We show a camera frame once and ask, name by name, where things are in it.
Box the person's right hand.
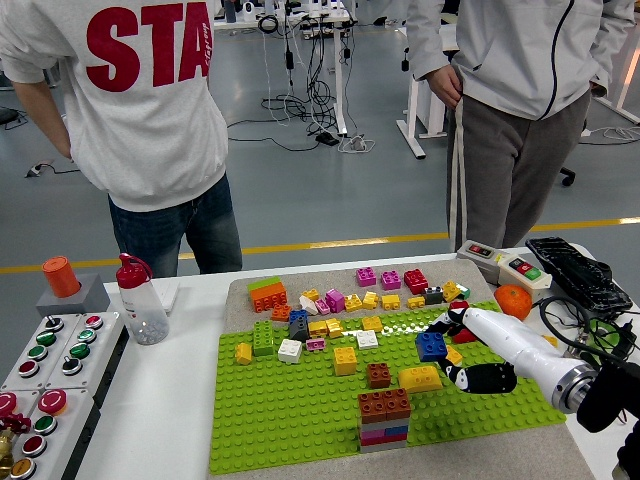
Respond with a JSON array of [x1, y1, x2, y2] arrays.
[[426, 63, 464, 110]]

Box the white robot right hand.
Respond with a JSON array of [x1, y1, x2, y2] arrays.
[[423, 306, 571, 404]]

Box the blue square brick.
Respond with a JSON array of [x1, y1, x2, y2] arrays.
[[414, 331, 449, 363]]

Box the black plastic-wrapped device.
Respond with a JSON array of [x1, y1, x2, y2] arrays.
[[524, 236, 634, 321]]

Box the yellow curved brick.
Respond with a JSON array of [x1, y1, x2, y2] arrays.
[[397, 365, 445, 394]]

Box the green studded baseplate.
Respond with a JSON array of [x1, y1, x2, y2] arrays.
[[208, 299, 568, 475]]

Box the small brown square brick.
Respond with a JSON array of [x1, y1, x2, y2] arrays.
[[366, 362, 392, 390]]

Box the brown-topped multicolour brick stack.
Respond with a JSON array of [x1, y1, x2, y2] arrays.
[[357, 387, 413, 454]]

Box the tall yellow square brick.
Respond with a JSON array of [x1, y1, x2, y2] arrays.
[[333, 346, 359, 377]]

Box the orange and green brick block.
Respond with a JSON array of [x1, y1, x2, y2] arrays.
[[247, 275, 289, 314]]

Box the long green brick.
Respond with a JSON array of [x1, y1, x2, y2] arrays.
[[252, 319, 275, 357]]

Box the white box under desk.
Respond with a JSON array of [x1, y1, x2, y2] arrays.
[[418, 79, 449, 139]]

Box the orange fruit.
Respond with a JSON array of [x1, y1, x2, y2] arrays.
[[494, 283, 534, 322]]

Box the white desk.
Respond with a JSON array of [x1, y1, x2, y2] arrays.
[[396, 27, 451, 161], [592, 29, 640, 126], [212, 9, 359, 136]]

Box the cream red-green button box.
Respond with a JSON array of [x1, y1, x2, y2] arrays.
[[495, 253, 554, 304]]

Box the person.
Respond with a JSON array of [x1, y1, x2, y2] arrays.
[[405, 0, 637, 253], [0, 0, 244, 279]]

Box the green tape roll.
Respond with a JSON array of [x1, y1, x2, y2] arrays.
[[582, 317, 626, 371]]

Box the black power adapter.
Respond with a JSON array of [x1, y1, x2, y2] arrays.
[[612, 319, 640, 359]]

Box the clear bottle with red cap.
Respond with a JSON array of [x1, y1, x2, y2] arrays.
[[115, 253, 170, 346]]

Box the grey block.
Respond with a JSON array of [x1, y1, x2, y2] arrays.
[[35, 273, 111, 319]]

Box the orange cylinder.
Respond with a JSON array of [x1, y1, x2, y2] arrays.
[[40, 256, 82, 299]]

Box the grey emergency-stop button box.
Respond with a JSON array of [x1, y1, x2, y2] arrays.
[[0, 387, 101, 480]]

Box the black floor stand base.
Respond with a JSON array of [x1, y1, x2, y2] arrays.
[[0, 107, 29, 131]]

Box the grey push-button box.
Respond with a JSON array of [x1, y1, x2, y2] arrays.
[[0, 311, 130, 401]]

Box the brass valve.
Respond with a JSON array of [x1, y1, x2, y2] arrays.
[[0, 429, 16, 479]]

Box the grey switch box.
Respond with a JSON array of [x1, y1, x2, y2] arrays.
[[455, 239, 506, 286]]

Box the black table cables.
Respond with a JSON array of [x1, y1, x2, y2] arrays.
[[574, 299, 640, 361]]

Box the hanging black cable bundle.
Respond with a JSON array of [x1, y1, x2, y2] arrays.
[[227, 14, 361, 151]]

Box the white wall switch plate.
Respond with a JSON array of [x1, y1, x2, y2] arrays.
[[149, 278, 181, 316]]

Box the floor socket with cable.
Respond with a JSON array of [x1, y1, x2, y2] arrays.
[[24, 158, 81, 179]]

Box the red valve handle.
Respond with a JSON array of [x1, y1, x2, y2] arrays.
[[0, 412, 32, 435]]

